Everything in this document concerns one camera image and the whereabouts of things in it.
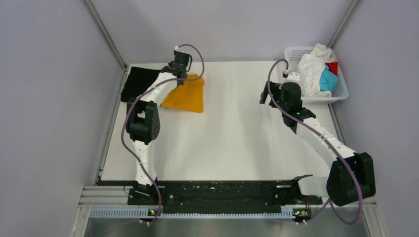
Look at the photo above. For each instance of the white t shirt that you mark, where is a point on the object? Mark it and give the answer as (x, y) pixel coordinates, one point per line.
(310, 69)

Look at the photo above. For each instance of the white slotted cable duct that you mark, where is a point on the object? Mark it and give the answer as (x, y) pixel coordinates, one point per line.
(149, 213)

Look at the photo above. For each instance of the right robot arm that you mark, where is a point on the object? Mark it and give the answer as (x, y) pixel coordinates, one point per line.
(351, 176)

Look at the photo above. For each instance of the orange t shirt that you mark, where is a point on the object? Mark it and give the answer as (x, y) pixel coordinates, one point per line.
(188, 96)

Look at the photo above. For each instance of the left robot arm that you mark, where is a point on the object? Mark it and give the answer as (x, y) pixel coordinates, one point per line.
(143, 93)

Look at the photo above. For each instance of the aluminium frame rail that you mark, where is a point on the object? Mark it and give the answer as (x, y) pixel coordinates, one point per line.
(104, 196)

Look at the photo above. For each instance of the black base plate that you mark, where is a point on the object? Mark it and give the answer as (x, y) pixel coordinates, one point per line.
(221, 197)

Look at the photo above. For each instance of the folded black t shirt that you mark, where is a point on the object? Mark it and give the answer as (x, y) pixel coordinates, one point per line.
(138, 81)

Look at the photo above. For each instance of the white plastic basket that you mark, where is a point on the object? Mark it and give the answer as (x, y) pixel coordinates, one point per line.
(293, 55)

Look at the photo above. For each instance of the red t shirt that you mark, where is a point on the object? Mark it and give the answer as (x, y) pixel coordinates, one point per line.
(333, 67)

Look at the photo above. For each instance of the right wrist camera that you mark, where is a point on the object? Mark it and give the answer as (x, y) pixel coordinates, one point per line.
(291, 76)

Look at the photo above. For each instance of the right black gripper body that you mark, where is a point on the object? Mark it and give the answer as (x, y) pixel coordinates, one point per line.
(275, 89)

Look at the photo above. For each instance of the light blue t shirt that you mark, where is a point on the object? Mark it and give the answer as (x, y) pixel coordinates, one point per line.
(328, 80)

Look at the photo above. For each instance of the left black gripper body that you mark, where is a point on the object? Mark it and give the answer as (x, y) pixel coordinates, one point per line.
(186, 75)

